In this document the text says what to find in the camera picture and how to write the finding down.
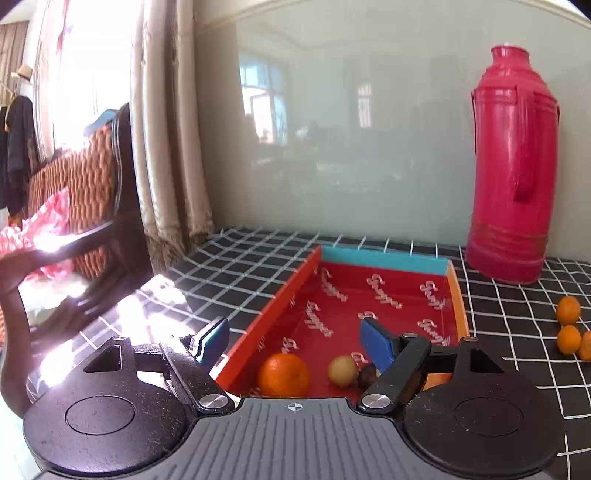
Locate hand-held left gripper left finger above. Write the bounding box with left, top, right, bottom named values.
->
left=74, top=316, right=232, bottom=414

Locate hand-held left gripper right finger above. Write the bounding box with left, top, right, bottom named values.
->
left=359, top=316, right=513, bottom=411

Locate dark brown chestnut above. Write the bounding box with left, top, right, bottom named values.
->
left=356, top=364, right=380, bottom=389

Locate small yellowish round fruit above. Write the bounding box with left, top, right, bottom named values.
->
left=328, top=355, right=360, bottom=387

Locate colourful cardboard box tray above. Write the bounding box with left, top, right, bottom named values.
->
left=216, top=246, right=471, bottom=401

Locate large orange tangerine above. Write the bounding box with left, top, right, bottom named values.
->
left=257, top=353, right=311, bottom=398

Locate black white checked tablecloth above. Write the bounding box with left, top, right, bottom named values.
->
left=69, top=226, right=591, bottom=480

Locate dark wooden armchair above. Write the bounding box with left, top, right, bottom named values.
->
left=0, top=102, right=160, bottom=416

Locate pink checked cloth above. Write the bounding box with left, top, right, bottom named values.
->
left=0, top=187, right=77, bottom=282

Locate beige lace curtain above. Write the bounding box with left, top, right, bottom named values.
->
left=129, top=0, right=215, bottom=273

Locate orange woven chair cushion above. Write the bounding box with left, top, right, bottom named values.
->
left=25, top=124, right=118, bottom=282

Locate red thermos flask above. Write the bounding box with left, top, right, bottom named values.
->
left=465, top=44, right=561, bottom=285

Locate blue cloth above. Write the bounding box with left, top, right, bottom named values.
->
left=83, top=108, right=120, bottom=137

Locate dark hanging clothing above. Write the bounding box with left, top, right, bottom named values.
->
left=0, top=93, right=41, bottom=217

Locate window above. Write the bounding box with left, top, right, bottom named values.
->
left=32, top=0, right=144, bottom=160

